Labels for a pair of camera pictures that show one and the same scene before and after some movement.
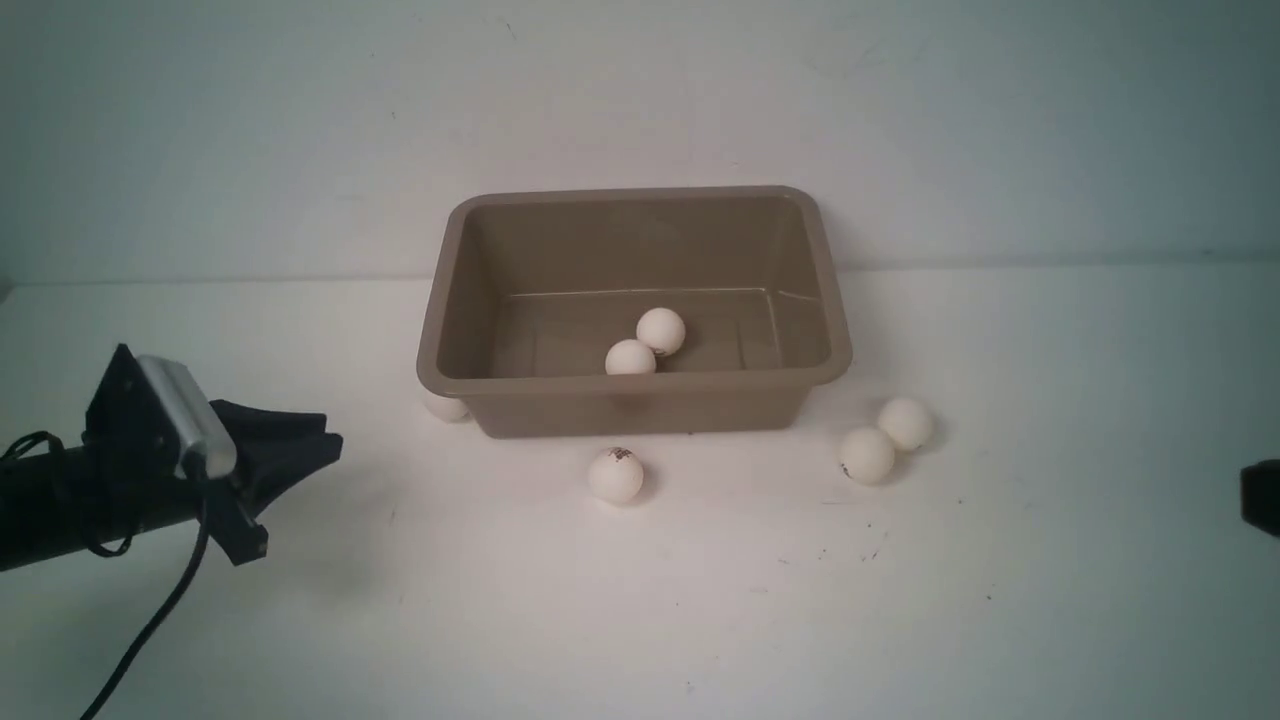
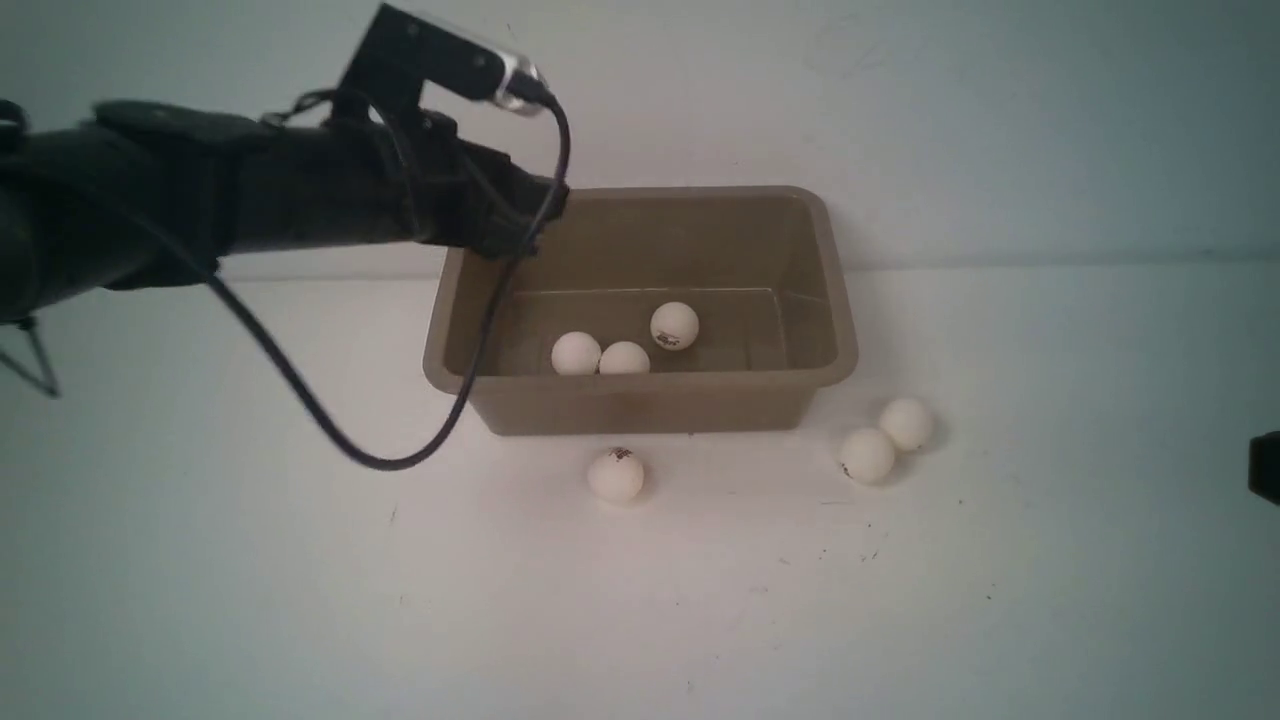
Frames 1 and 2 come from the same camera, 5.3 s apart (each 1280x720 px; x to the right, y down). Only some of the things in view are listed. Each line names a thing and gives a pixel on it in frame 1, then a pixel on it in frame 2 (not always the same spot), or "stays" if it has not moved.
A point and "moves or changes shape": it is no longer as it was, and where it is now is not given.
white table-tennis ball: (662, 329) moves or changes shape
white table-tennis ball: (447, 409) -> (575, 353)
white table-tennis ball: (905, 422) stays
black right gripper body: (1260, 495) -> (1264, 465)
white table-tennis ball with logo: (616, 474) stays
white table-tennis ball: (630, 357) stays
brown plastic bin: (535, 283) stays
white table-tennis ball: (865, 455) stays
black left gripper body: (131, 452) -> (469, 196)
